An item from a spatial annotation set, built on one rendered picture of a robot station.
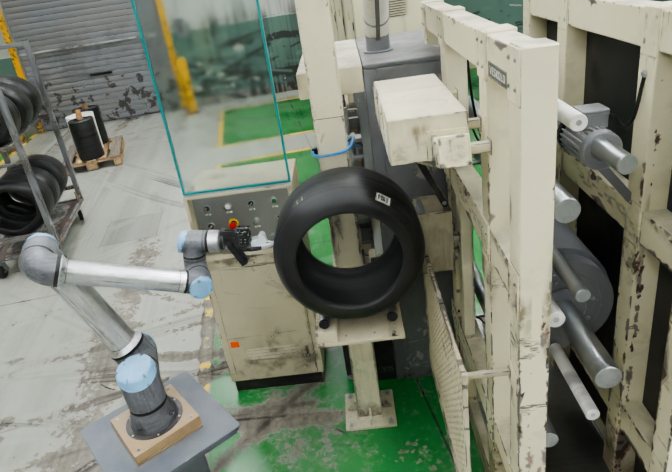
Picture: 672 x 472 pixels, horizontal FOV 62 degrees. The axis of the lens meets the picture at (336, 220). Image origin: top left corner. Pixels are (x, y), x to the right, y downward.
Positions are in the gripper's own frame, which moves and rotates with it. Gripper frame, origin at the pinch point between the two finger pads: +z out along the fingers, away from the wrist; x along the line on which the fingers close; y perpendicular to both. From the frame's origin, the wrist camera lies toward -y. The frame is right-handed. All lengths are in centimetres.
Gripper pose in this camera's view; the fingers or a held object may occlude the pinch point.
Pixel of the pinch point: (271, 245)
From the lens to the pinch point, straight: 228.1
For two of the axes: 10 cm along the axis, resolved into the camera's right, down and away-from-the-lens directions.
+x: -0.1, -4.2, 9.1
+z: 10.0, -0.1, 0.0
